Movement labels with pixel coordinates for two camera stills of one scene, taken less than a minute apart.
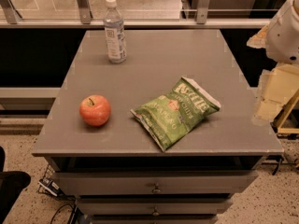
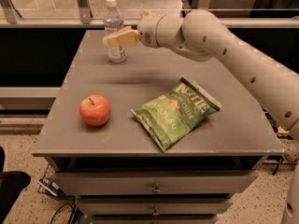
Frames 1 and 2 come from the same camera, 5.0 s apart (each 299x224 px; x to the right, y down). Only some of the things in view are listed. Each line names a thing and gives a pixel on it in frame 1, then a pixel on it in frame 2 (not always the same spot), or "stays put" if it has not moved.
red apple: x=94 y=110 stays put
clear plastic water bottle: x=114 y=28 stays put
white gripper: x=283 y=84 → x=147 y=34
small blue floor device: x=51 y=186 stays put
